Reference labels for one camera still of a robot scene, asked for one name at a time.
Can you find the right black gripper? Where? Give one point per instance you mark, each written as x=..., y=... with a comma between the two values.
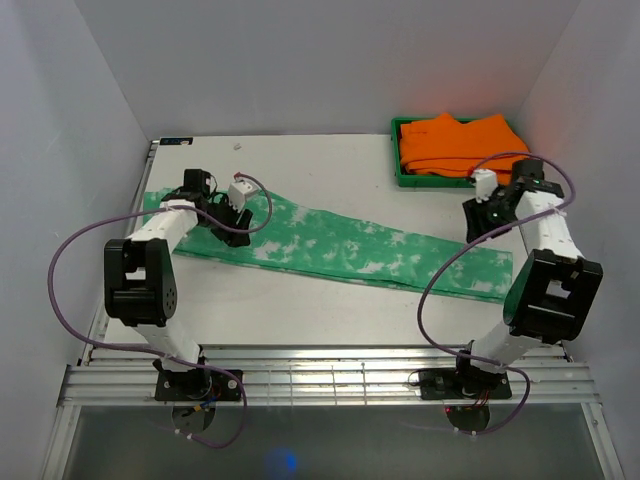
x=475, y=217

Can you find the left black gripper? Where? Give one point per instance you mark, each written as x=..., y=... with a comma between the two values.
x=233, y=239

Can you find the green white tie-dye trousers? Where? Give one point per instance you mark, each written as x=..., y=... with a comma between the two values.
x=322, y=244

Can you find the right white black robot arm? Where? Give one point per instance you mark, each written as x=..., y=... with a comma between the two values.
x=551, y=295

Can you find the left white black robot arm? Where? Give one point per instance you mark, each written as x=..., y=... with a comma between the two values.
x=139, y=281

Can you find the orange folded trousers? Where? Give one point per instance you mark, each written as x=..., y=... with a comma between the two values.
x=445, y=146

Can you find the green plastic tray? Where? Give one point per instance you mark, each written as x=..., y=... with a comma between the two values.
x=407, y=180

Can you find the black label sticker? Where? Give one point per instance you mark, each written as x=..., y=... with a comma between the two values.
x=175, y=141

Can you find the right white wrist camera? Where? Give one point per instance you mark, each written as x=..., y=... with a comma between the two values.
x=485, y=182

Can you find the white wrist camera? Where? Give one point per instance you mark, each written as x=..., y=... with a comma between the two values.
x=240, y=191
x=485, y=182

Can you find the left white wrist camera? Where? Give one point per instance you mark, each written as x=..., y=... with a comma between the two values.
x=240, y=191

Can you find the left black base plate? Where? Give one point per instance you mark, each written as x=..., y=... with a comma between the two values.
x=197, y=385

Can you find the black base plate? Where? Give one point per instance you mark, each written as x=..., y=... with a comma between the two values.
x=452, y=384
x=197, y=385

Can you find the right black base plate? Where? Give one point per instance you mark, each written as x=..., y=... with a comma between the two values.
x=452, y=384

